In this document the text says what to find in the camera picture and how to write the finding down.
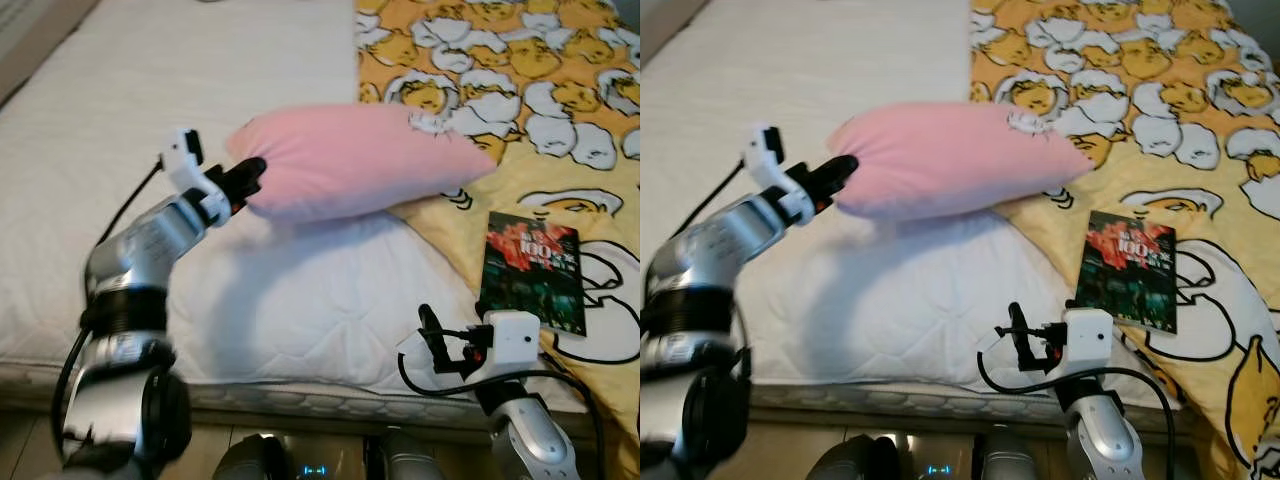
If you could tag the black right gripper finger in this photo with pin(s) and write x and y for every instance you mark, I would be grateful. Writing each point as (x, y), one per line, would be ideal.
(1018, 335)
(431, 335)

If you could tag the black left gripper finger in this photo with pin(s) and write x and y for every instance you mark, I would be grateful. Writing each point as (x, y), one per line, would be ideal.
(250, 172)
(842, 170)

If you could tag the pink pillow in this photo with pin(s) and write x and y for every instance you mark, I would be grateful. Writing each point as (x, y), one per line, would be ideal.
(950, 160)
(350, 160)

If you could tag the dark red green book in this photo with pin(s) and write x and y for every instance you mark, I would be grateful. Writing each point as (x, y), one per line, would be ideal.
(530, 270)
(1125, 270)

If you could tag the yellow egg cartoon blanket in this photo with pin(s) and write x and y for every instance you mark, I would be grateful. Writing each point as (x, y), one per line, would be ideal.
(1120, 60)
(500, 60)

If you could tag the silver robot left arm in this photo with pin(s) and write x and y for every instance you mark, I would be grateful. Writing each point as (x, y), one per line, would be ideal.
(700, 250)
(140, 245)

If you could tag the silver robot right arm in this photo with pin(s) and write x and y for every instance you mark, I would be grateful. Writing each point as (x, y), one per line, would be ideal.
(535, 440)
(1105, 440)

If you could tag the grey robot right leg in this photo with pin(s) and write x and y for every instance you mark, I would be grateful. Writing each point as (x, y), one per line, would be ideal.
(1010, 458)
(405, 458)

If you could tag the grey robot leg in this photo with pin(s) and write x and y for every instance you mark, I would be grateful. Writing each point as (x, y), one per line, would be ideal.
(848, 460)
(405, 458)
(1010, 458)
(250, 460)

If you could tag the white quilted mattress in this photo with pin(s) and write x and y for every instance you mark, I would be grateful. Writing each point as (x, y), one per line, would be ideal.
(800, 60)
(200, 60)

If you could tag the grey brown bed base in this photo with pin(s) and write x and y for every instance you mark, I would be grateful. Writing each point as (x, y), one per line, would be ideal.
(300, 420)
(900, 420)

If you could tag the grey robot left leg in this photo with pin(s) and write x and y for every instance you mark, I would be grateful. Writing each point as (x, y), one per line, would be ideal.
(250, 460)
(848, 460)

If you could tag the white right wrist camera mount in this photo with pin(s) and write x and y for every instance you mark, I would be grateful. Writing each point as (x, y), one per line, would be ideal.
(515, 345)
(1088, 345)

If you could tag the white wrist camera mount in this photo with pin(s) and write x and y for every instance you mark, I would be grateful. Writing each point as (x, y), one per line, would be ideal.
(1088, 345)
(515, 345)
(180, 160)
(762, 150)

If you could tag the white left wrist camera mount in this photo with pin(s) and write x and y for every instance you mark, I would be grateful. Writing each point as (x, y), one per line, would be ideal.
(180, 160)
(762, 150)

